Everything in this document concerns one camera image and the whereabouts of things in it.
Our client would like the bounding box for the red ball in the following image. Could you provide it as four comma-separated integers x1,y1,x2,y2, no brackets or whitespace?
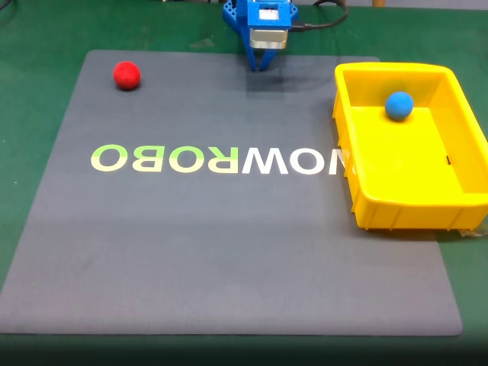
112,60,142,92

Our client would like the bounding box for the black camera cable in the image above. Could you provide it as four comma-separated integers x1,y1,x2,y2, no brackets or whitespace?
290,0,350,34

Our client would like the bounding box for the grey mat with ROBO lettering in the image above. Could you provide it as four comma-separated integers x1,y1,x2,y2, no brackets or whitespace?
0,49,464,337

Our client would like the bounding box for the clear plastic wrapper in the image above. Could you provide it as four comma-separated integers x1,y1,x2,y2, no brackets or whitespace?
458,226,488,240

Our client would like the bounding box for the yellow plastic bin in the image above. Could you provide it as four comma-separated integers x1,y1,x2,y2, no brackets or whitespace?
332,62,488,232

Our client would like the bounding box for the blue ball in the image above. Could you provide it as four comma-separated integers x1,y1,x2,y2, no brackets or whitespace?
384,91,415,122

